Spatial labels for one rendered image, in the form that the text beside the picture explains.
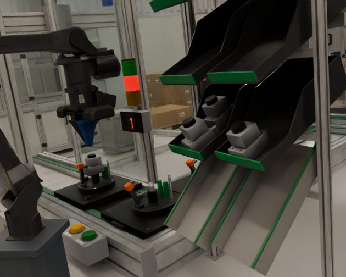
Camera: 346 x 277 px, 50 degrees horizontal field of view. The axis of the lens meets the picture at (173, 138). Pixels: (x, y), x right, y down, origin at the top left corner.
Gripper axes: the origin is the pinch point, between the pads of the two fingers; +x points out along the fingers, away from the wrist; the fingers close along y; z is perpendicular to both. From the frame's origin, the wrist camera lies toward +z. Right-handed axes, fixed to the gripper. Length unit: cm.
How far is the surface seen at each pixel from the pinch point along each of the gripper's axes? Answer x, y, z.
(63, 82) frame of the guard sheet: -10, 80, 33
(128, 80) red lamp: -9.5, 22.8, 29.4
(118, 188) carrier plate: 28.2, 29.5, 23.3
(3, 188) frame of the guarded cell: 32, 87, 0
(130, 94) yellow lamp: -4.7, 22.6, 29.6
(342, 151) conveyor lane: 32, -11, 110
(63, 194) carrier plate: 28, 43, 8
